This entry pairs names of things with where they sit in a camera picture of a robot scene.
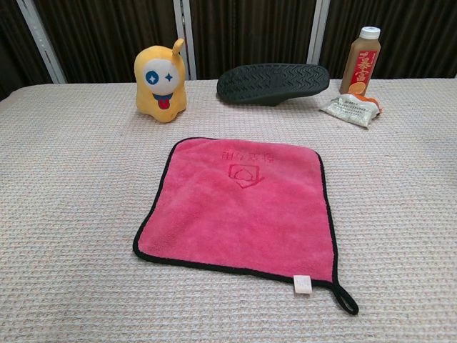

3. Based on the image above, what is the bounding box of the pink towel with black trim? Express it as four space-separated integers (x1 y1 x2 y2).
131 136 360 317

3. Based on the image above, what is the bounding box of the black slipper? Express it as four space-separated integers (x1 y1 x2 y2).
216 63 331 107

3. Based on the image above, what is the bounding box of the yellow plush monster toy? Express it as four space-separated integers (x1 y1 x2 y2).
134 38 188 124

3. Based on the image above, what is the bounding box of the white and orange snack packet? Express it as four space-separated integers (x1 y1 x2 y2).
318 93 384 130

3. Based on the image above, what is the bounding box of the dark pleated curtain panel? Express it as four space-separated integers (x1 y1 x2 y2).
189 0 318 80
0 0 54 103
34 0 179 84
319 0 457 79

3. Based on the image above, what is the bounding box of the beige woven tablecloth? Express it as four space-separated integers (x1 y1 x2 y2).
0 77 457 343

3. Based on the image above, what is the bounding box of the brown juice bottle red label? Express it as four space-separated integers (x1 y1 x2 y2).
339 26 381 96

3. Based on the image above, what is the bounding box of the white partition post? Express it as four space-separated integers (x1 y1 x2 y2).
306 0 331 67
172 0 198 81
16 0 68 84

